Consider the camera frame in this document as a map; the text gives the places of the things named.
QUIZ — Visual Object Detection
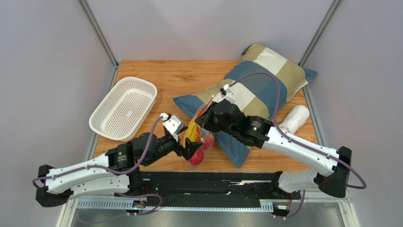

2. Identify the red fake apple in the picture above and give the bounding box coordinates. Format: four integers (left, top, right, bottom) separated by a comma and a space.
189, 149, 204, 166

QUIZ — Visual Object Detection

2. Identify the clear orange zip top bag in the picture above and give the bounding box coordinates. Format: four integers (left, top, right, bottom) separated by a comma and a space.
186, 96, 215, 170

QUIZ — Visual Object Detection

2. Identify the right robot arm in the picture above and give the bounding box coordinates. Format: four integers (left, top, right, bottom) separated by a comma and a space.
195, 100, 352, 198

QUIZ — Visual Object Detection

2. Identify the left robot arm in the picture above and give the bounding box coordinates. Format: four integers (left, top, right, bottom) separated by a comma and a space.
35, 132, 202, 208

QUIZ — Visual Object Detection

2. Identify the yellow fake banana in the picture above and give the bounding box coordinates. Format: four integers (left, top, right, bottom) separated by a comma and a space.
184, 121, 198, 142

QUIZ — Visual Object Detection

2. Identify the blue beige checkered pillow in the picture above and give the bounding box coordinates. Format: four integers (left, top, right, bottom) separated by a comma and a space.
173, 43, 319, 169

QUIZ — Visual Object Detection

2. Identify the white perforated plastic basket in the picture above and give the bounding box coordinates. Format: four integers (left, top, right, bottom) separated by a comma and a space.
88, 77, 158, 141

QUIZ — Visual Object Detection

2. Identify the rolled white towel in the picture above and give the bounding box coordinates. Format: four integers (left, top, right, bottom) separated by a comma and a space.
279, 105, 310, 134

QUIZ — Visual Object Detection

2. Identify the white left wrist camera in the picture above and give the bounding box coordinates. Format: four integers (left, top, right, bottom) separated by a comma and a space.
160, 113, 188, 142

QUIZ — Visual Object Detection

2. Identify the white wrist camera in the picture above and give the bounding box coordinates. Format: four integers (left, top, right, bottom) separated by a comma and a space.
160, 113, 188, 142
219, 84, 236, 104

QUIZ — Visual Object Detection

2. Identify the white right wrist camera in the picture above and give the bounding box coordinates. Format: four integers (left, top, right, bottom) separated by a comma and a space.
219, 84, 236, 104

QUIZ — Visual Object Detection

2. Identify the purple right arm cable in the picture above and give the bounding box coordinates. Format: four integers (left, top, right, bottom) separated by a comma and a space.
229, 72, 368, 190

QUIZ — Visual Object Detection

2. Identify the white slotted cable duct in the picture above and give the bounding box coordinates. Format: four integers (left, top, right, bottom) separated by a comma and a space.
76, 196, 274, 212

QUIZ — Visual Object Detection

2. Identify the right aluminium frame post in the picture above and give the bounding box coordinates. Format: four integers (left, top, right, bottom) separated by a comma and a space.
299, 0, 343, 67

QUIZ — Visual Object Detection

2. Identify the aluminium frame post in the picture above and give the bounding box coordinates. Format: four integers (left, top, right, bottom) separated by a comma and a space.
77, 0, 119, 68
299, 0, 343, 67

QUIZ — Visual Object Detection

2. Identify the left aluminium frame post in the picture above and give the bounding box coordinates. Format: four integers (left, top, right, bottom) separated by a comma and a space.
77, 0, 119, 68

